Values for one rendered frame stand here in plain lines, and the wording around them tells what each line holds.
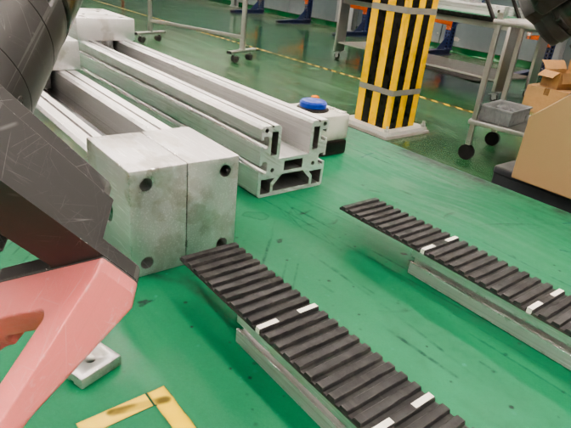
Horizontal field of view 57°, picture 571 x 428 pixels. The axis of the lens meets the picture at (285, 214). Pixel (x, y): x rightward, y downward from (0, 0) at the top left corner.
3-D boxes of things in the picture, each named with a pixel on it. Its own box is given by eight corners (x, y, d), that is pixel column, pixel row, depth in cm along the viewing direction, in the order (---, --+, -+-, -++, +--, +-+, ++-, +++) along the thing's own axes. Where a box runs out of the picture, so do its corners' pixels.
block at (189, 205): (254, 244, 51) (262, 151, 47) (131, 279, 43) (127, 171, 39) (206, 209, 57) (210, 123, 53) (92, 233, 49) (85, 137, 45)
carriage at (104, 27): (135, 55, 104) (134, 19, 101) (78, 56, 97) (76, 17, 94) (104, 42, 114) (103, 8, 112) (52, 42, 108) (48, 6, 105)
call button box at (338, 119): (345, 153, 79) (351, 111, 76) (295, 161, 73) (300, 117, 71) (310, 137, 85) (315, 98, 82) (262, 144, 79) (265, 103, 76)
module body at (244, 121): (320, 184, 67) (330, 119, 63) (257, 198, 61) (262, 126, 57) (92, 62, 121) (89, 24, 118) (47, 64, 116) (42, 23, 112)
